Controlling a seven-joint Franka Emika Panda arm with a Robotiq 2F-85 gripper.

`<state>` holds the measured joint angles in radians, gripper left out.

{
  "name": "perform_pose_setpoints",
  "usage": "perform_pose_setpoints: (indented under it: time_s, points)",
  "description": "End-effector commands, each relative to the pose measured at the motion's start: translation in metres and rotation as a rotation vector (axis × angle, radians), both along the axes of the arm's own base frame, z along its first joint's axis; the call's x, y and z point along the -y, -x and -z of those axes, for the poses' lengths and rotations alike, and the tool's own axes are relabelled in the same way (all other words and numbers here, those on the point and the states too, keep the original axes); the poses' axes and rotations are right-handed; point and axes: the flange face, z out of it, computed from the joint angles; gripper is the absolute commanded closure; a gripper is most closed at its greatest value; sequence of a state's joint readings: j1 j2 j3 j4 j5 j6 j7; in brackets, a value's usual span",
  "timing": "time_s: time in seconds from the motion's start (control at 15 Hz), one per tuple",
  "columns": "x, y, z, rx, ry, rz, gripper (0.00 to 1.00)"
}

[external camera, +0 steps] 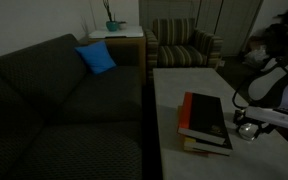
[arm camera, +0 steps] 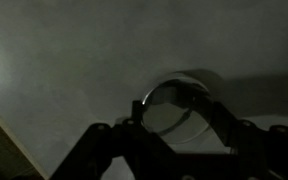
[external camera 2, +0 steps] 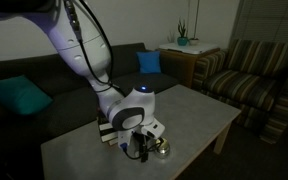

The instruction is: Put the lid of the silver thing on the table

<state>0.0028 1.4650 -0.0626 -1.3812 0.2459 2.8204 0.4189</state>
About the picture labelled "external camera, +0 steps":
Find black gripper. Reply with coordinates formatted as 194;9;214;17
255;121;279;141

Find blue cushion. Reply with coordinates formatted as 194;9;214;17
74;40;118;76

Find teal plant pot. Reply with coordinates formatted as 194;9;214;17
105;20;120;33

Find round silver metal cup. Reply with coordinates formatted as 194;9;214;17
238;123;258;141

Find pale closet doors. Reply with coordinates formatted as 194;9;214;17
197;0;264;57

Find wooden side table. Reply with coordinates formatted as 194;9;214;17
78;35;147;86

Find yellow orange book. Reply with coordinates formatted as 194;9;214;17
176;105;218;158

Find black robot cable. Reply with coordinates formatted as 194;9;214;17
232;56;287;111

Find small white pot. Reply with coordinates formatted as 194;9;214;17
117;21;128;31

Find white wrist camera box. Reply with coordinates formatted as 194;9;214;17
245;106;288;132

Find striped armchair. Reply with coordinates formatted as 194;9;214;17
144;17;225;72

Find dark grey sofa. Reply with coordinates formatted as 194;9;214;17
0;33;144;180

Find white plastic bag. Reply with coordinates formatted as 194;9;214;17
243;45;271;68

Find dark green plant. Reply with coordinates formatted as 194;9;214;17
101;0;116;23

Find black book with orange spine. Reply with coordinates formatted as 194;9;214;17
177;91;228;146

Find window blinds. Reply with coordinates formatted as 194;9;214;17
138;0;202;31

